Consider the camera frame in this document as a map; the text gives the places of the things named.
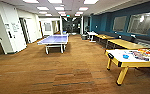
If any ceiling light panel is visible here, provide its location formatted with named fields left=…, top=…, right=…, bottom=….
left=55, top=6, right=68, bottom=11
left=36, top=6, right=50, bottom=11
left=83, top=0, right=99, bottom=5
left=22, top=0, right=40, bottom=4
left=47, top=0, right=64, bottom=4
left=78, top=7, right=90, bottom=12

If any interior glass window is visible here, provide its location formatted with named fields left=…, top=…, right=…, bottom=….
left=127, top=12, right=150, bottom=35
left=112, top=16, right=128, bottom=33

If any yellow air hockey table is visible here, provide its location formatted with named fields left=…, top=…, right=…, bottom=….
left=105, top=48, right=150, bottom=86

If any orange game box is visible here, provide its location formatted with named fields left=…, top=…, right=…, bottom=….
left=139, top=48, right=150, bottom=55

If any dark grey sofa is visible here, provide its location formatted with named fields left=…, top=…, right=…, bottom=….
left=130, top=34, right=150, bottom=51

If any small white table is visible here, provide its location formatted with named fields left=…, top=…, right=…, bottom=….
left=87, top=31, right=99, bottom=43

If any yellow-topped table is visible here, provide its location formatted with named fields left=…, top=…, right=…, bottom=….
left=95, top=34, right=117, bottom=43
left=107, top=38, right=149, bottom=51

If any blue ping pong table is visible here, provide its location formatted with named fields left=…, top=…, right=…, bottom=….
left=36, top=34, right=70, bottom=55

